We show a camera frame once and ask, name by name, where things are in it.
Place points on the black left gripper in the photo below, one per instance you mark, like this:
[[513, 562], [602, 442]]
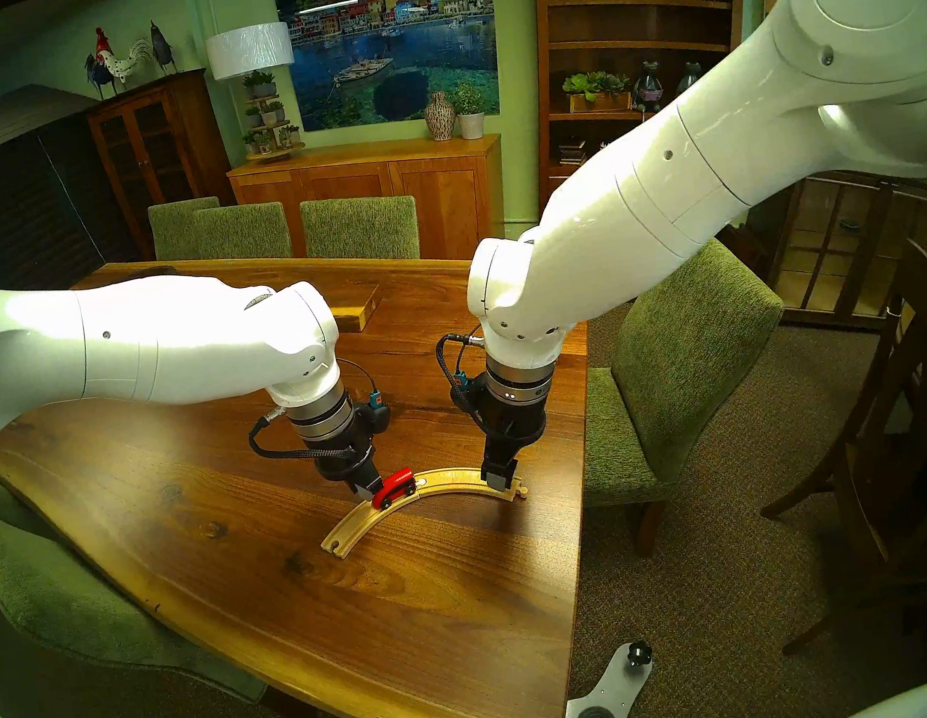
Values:
[[344, 458]]

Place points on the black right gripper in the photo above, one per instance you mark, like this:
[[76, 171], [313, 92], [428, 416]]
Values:
[[512, 424]]

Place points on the red toy train car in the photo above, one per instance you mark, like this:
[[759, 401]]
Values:
[[392, 488]]

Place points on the curved wooden track piece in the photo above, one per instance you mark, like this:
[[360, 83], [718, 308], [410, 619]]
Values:
[[455, 478], [358, 521]]

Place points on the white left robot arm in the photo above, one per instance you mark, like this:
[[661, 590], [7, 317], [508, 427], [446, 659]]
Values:
[[125, 352]]

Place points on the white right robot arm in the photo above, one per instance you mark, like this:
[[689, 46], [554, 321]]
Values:
[[701, 154]]

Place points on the rectangular wooden block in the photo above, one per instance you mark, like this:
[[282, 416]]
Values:
[[356, 305]]

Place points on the green upholstered dining chair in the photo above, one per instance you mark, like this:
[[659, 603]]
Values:
[[687, 346], [362, 229], [241, 233], [58, 596], [172, 229]]

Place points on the light wooden sideboard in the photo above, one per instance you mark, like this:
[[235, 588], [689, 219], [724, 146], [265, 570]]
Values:
[[370, 195]]

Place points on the small stack of books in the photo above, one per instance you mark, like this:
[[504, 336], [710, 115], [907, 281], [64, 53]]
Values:
[[572, 152]]

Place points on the green plant white pot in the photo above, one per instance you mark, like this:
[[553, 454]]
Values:
[[472, 123]]

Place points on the patterned ceramic vase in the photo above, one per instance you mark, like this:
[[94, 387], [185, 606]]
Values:
[[440, 117]]

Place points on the tiered stand with plants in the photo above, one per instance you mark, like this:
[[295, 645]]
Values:
[[267, 115]]

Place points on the dark wooden glass cabinet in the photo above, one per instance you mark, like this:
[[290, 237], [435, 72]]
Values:
[[157, 157]]

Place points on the dark wooden chair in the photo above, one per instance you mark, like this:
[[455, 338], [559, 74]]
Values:
[[893, 454]]

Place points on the succulents in wooden planter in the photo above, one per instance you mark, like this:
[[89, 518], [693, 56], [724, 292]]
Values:
[[597, 92]]

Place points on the dark frog figurine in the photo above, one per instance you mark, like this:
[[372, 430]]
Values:
[[647, 88], [687, 76]]

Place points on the wooden framed glass door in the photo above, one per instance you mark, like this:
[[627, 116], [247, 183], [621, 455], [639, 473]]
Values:
[[844, 245]]

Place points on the white drum lamp shade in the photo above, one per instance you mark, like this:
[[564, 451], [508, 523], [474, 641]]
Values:
[[250, 50]]

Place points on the brown wooden bookshelf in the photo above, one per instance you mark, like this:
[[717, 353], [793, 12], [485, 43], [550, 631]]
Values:
[[638, 25]]

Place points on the dark slim bird figurine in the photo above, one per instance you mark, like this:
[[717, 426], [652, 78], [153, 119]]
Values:
[[162, 48]]

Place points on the white rooster figurine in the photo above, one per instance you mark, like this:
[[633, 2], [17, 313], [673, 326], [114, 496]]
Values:
[[121, 63]]

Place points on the dark rooster figurine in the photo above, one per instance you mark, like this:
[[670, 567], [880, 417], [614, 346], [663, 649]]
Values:
[[97, 76]]

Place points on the black left wrist camera module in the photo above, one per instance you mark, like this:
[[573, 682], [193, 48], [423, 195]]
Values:
[[377, 414]]

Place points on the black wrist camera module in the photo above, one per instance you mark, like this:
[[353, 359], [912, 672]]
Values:
[[462, 393], [377, 414]]

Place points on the black right wrist camera module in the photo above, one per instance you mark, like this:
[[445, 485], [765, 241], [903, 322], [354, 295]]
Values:
[[462, 393]]

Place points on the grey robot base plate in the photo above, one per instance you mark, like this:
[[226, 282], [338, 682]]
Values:
[[606, 704]]

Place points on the harbour town wall painting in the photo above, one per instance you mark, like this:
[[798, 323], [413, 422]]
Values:
[[388, 28]]

